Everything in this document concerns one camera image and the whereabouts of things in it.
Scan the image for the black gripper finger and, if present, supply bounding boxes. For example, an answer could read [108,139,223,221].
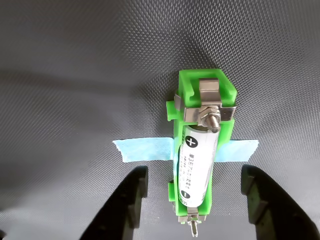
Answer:
[84,165,149,240]
[240,164,317,240]

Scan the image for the white AA battery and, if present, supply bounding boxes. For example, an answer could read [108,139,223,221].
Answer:
[176,124,221,209]

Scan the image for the green battery holder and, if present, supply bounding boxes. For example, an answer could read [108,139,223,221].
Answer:
[165,67,238,238]

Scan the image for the blue masking tape strip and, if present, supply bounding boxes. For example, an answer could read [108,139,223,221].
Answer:
[112,136,260,164]

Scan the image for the dark grey textured mat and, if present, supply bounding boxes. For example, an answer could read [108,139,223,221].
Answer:
[0,0,320,240]

